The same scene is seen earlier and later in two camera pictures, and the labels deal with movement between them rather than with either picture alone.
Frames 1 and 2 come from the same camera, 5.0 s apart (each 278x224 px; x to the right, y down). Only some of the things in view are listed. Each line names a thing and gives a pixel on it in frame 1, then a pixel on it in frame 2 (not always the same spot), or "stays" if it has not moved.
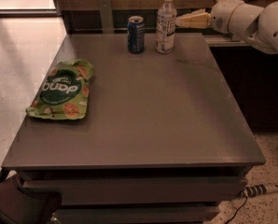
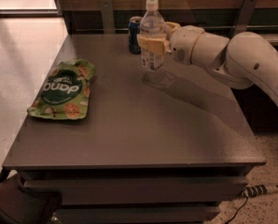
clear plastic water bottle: [166, 23] -> [152, 25]
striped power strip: [262, 189] stays
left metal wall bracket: [106, 15] stays
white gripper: [222, 19] -> [182, 45]
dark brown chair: [10, 203] stays
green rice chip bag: [63, 92] stays
